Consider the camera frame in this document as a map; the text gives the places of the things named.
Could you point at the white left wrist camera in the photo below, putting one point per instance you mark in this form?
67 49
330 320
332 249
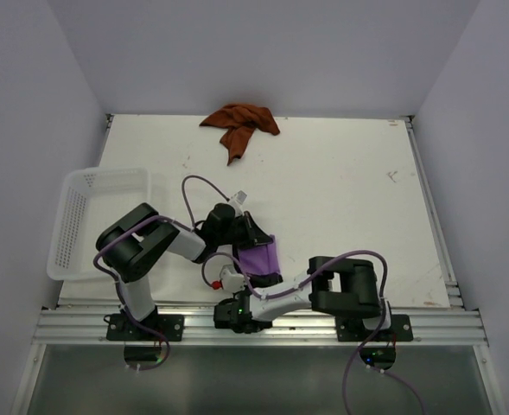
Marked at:
237 201

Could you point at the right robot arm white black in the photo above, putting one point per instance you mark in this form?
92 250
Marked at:
344 287

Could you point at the rust orange towel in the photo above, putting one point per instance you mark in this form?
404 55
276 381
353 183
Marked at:
240 121

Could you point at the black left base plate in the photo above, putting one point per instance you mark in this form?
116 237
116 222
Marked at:
121 329

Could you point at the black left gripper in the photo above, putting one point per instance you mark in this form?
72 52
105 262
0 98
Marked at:
253 233

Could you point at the purple grey microfiber towel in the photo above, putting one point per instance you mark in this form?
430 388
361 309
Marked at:
261 264

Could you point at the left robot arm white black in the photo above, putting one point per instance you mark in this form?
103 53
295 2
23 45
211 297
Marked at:
129 248

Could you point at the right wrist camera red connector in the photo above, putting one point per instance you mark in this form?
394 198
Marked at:
229 280

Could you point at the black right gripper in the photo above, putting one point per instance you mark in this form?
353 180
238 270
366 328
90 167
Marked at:
240 291

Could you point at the aluminium mounting rail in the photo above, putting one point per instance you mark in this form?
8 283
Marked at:
82 324

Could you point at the white perforated plastic basket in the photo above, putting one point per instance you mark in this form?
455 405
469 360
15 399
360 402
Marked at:
91 200

